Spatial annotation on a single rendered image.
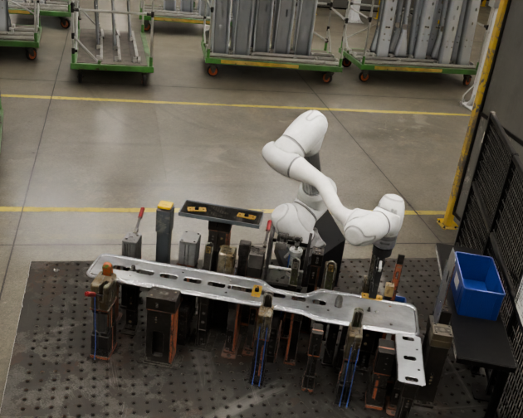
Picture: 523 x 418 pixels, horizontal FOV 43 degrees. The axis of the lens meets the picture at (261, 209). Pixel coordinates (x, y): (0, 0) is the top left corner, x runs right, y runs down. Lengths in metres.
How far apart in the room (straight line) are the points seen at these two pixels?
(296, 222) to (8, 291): 2.08
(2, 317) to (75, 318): 1.30
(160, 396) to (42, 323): 0.69
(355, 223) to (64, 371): 1.30
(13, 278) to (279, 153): 2.44
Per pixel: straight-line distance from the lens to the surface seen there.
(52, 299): 3.27
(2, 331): 4.26
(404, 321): 2.80
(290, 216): 3.29
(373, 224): 2.43
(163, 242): 3.14
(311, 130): 2.86
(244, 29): 9.40
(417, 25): 10.77
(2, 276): 4.75
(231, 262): 2.89
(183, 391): 2.76
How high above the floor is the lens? 2.54
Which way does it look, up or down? 26 degrees down
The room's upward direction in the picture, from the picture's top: 7 degrees clockwise
